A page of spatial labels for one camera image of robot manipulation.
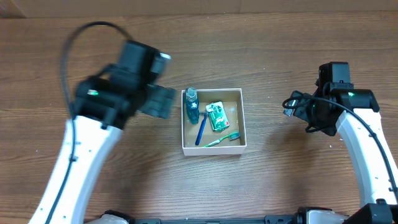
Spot green soap package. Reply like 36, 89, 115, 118
205, 101, 229, 132

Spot green toothbrush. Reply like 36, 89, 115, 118
204, 132, 240, 147

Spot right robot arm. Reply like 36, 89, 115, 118
283, 62, 397, 223

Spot blue mouthwash bottle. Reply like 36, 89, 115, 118
185, 87, 200, 124

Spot white cardboard box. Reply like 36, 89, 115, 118
180, 88, 247, 156

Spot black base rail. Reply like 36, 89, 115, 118
101, 210, 295, 224

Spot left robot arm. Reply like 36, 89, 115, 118
30, 40, 175, 223

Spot blue disposable razor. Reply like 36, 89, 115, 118
195, 112, 208, 146

